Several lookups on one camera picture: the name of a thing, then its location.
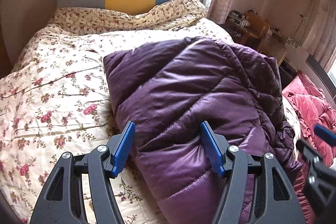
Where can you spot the purple quilted down jacket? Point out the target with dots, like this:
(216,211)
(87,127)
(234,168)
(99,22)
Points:
(169,88)

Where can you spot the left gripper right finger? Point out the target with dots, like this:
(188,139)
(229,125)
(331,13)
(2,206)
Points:
(273,197)

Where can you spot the wooden chair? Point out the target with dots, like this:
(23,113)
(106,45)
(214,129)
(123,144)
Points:
(268,44)

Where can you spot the pink crumpled blanket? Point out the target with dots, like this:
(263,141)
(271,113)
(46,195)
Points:
(305,105)

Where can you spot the small-floral pillow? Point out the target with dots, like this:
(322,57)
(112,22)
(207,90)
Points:
(171,15)

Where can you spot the cluttered bedside table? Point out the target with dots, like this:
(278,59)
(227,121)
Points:
(236,23)

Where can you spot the floral cream bed quilt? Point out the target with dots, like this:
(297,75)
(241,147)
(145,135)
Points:
(57,98)

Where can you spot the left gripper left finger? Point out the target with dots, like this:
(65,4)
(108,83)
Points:
(62,198)

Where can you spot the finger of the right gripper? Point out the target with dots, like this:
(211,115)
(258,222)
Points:
(326,135)
(319,188)

